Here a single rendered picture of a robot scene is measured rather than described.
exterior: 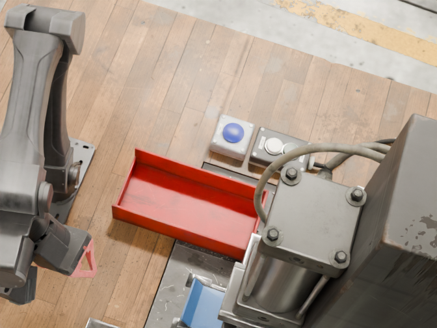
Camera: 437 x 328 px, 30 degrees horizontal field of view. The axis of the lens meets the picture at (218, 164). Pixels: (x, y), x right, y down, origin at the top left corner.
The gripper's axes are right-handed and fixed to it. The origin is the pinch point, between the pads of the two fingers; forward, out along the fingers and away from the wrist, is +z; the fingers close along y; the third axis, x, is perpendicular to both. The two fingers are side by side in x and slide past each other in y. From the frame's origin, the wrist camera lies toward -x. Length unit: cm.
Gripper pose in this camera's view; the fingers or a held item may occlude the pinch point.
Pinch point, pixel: (84, 269)
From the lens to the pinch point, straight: 132.0
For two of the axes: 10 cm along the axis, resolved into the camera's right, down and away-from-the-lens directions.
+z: 3.8, 5.3, 7.6
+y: 8.3, 1.7, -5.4
